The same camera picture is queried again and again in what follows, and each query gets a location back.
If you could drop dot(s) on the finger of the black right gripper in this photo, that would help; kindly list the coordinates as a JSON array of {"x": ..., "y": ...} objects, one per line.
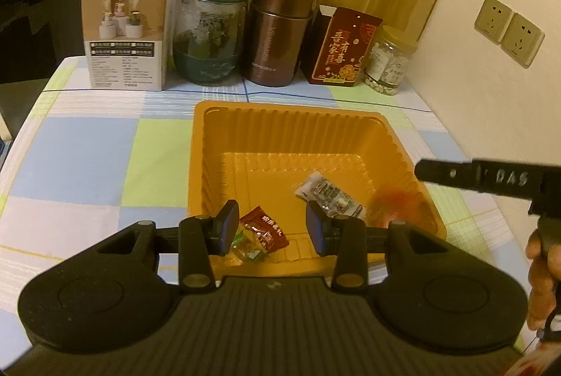
[{"x": 515, "y": 180}]

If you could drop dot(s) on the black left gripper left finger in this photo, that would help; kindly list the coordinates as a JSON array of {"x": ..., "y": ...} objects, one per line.
[{"x": 198, "y": 238}]

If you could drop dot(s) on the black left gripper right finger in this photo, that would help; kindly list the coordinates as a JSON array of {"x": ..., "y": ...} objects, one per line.
[{"x": 344, "y": 237}]

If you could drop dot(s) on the clear snack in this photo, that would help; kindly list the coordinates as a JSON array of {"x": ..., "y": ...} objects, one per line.
[{"x": 333, "y": 200}]

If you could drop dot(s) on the green candy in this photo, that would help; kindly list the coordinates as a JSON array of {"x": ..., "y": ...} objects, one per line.
[{"x": 246, "y": 250}]

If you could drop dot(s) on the large red snack pack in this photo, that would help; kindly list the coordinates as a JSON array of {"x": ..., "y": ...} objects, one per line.
[{"x": 390, "y": 203}]

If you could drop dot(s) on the dark red candy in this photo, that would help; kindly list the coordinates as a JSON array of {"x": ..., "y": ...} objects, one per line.
[{"x": 268, "y": 232}]

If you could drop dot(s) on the person's right hand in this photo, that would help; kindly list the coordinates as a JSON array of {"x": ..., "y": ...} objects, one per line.
[{"x": 544, "y": 275}]

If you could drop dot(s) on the orange plastic tray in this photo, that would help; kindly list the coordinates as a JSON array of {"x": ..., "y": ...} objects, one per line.
[{"x": 259, "y": 154}]

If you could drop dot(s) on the checkered tablecloth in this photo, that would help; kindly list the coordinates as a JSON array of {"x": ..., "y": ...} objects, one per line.
[{"x": 88, "y": 162}]

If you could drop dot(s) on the clear jar with pills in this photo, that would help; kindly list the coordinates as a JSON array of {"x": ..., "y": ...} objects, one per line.
[{"x": 387, "y": 59}]

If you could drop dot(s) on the red gift box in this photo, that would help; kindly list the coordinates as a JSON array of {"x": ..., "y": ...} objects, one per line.
[{"x": 337, "y": 45}]

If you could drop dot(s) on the green glass jar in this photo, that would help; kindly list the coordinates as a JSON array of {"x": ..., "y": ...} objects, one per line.
[{"x": 208, "y": 39}]

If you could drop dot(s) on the brown metal thermos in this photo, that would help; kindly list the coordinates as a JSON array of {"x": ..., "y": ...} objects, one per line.
[{"x": 274, "y": 33}]

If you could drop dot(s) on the white humidifier box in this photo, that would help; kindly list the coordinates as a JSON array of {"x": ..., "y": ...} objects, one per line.
[{"x": 128, "y": 42}]

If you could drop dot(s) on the black chair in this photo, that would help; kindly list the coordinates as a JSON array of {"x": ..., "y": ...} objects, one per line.
[{"x": 36, "y": 36}]

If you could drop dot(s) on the double wall socket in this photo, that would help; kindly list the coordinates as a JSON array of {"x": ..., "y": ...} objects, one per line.
[{"x": 516, "y": 35}]

